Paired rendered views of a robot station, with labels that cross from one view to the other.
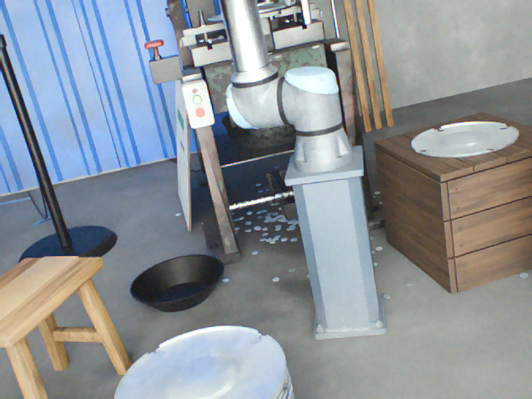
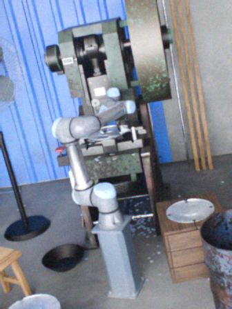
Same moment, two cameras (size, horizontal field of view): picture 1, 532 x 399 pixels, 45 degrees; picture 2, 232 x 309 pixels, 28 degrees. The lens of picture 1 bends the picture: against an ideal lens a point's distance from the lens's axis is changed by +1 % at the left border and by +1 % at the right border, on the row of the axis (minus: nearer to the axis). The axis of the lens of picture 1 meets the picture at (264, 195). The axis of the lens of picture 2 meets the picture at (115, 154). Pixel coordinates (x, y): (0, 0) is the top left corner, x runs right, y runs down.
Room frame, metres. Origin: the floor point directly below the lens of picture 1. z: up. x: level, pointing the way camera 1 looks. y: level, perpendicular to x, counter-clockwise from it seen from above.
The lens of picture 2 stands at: (-0.76, -0.81, 1.65)
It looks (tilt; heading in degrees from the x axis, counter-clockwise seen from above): 19 degrees down; 14
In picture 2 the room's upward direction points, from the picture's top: 12 degrees counter-clockwise
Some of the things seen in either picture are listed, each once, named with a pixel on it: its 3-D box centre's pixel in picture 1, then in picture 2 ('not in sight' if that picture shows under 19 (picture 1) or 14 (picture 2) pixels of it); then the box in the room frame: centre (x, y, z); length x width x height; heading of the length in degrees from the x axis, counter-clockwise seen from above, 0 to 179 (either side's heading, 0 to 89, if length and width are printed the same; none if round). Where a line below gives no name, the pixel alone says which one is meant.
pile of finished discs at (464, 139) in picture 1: (463, 138); (190, 210); (1.74, -0.59, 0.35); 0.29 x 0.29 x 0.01
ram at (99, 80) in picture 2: not in sight; (101, 94); (2.26, -0.07, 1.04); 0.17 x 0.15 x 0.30; 4
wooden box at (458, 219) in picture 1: (468, 195); (194, 236); (1.74, -0.59, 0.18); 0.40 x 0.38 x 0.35; 12
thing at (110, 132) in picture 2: (251, 9); (107, 132); (2.18, -0.08, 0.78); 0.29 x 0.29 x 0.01
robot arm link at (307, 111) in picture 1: (310, 96); (105, 196); (1.50, -0.16, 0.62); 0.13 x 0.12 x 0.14; 66
